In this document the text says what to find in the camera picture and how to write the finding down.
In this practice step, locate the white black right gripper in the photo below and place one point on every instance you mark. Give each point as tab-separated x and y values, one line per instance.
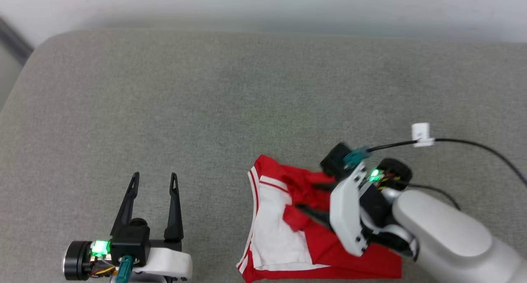
348	213

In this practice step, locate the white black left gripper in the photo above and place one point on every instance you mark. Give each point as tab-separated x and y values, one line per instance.
169	262

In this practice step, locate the red and white sports garment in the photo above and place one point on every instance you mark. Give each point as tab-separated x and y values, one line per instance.
276	233

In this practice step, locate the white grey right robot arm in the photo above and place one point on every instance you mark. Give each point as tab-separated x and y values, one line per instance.
453	242

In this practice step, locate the grey fabric sofa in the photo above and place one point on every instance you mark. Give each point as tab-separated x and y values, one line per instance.
206	110

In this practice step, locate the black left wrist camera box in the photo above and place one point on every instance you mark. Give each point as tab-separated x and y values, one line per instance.
129	239

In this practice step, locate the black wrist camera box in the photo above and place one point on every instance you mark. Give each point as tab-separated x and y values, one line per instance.
129	239
335	161

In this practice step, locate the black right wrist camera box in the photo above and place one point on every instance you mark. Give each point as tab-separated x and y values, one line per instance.
335	161

